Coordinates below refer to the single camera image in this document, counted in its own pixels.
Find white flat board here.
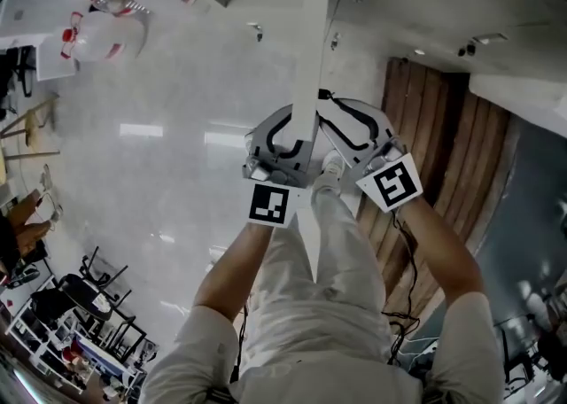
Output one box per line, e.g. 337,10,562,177
468,73,567,118

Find person's white shoe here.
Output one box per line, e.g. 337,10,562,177
321,149,347,179

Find white shelf rack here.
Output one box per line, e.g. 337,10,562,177
6,295,150,397

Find person's left forearm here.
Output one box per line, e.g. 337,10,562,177
192,220,276,328

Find person's right forearm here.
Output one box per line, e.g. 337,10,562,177
396,198,484,310

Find wooden stool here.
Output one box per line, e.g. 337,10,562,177
0,91,61,162

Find white water dispenser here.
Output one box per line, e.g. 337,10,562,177
0,0,89,82

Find grey locker door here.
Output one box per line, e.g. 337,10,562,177
290,0,332,151

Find black office chair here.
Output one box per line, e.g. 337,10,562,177
8,45,37,98

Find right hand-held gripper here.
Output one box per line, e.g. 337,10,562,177
317,97,423,214

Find black metal chair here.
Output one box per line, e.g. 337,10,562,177
57,246,148,361

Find grey metal locker cabinet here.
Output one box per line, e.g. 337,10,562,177
201,0,567,84

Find person's white shirt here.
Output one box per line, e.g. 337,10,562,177
141,291,506,404

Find black cable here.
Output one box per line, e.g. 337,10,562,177
383,209,423,366

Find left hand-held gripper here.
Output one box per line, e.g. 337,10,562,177
242,102,322,229

